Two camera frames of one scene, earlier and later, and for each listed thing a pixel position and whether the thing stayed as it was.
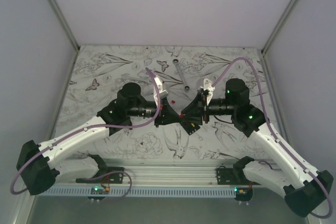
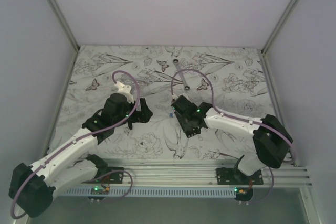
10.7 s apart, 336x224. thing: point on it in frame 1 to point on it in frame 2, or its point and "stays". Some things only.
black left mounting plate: (111, 175) stays
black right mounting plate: (232, 176) stays
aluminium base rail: (170, 171) stays
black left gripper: (167, 115) to (143, 116)
